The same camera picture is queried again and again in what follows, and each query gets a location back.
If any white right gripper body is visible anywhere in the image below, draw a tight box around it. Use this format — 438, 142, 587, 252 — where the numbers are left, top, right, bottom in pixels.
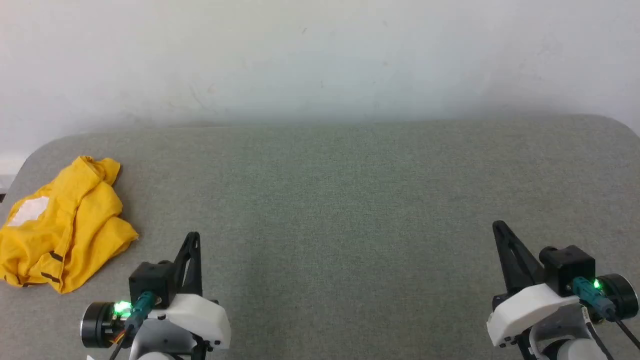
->
486, 282, 581, 348

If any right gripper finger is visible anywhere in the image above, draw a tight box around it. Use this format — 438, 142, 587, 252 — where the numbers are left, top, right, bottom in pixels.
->
500, 220, 546, 291
492, 220, 518, 295

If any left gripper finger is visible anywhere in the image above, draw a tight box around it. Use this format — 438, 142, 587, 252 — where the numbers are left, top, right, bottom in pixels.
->
182, 232, 203, 296
173, 233, 196, 293

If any yellow t-shirt with white patches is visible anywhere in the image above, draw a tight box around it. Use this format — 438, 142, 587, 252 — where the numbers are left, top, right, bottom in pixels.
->
0, 156, 140, 295

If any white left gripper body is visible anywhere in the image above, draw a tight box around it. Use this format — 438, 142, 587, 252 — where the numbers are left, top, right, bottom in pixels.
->
145, 293, 232, 351

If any grey fabric table cover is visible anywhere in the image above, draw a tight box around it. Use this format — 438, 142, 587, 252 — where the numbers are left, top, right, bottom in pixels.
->
0, 115, 640, 360

